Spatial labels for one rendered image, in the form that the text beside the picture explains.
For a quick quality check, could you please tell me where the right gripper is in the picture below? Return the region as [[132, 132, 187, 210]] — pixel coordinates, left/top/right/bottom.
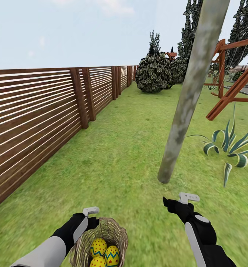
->
[[163, 197, 194, 217]]

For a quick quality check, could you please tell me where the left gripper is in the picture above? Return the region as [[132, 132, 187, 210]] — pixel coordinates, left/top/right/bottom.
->
[[85, 217, 100, 231]]

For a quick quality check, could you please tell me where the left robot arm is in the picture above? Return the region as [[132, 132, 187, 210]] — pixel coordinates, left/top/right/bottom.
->
[[10, 207, 100, 267]]

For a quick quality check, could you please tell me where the wicker basket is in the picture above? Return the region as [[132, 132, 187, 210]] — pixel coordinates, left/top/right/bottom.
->
[[69, 217, 129, 267]]

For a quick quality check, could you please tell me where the easter egg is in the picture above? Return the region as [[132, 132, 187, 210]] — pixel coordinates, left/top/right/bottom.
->
[[105, 245, 120, 267], [90, 256, 108, 267], [90, 237, 110, 259]]

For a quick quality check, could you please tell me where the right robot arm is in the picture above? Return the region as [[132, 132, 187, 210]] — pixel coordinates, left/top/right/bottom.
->
[[163, 192, 237, 267]]

